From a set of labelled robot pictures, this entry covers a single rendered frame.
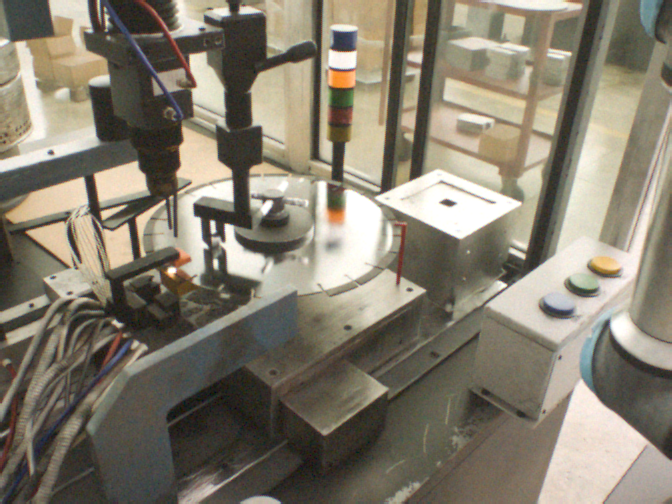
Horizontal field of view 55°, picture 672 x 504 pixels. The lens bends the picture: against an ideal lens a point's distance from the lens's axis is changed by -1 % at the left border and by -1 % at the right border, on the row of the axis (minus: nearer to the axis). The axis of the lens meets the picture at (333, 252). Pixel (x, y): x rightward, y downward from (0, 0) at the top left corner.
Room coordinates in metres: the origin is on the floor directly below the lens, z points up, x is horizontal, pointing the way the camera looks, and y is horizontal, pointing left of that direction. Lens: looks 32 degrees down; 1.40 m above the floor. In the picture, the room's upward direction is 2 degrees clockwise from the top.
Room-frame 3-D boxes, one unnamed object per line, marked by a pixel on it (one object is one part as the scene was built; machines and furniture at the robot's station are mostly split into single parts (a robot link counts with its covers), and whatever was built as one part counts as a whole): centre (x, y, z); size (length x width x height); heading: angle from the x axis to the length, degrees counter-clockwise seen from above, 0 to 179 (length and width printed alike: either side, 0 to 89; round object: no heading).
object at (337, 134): (1.07, 0.00, 0.98); 0.05 x 0.04 x 0.03; 46
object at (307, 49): (0.71, 0.07, 1.21); 0.08 x 0.06 x 0.03; 136
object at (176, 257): (0.64, 0.22, 0.95); 0.10 x 0.03 x 0.07; 136
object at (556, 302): (0.69, -0.30, 0.90); 0.04 x 0.04 x 0.02
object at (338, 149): (1.07, 0.00, 0.86); 0.02 x 0.02 x 0.22
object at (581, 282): (0.74, -0.35, 0.90); 0.04 x 0.04 x 0.02
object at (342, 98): (1.07, 0.00, 1.05); 0.05 x 0.04 x 0.03; 46
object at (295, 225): (0.78, 0.08, 0.96); 0.11 x 0.11 x 0.03
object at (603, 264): (0.79, -0.40, 0.90); 0.04 x 0.04 x 0.02
